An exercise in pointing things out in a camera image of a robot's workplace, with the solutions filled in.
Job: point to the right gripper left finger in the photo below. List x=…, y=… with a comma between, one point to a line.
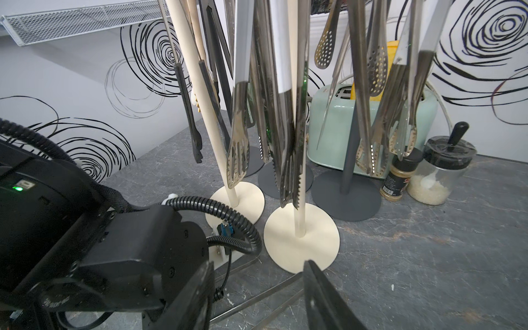
x=192, y=307

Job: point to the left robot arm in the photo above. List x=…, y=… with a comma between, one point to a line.
x=70, y=244

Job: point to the cream utensil rack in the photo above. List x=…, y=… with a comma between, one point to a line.
x=245, y=197
x=293, y=236

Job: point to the white wire wall basket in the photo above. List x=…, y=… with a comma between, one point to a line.
x=51, y=25

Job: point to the glass sugar jar black lid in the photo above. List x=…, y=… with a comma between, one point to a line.
x=445, y=160

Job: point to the mint green toaster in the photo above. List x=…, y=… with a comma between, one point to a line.
x=329, y=128

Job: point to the small brown spice jar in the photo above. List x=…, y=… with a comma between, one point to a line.
x=399, y=175

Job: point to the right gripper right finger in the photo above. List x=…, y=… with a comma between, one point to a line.
x=324, y=306

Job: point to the beige plastic tongs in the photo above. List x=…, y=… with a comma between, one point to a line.
x=187, y=9

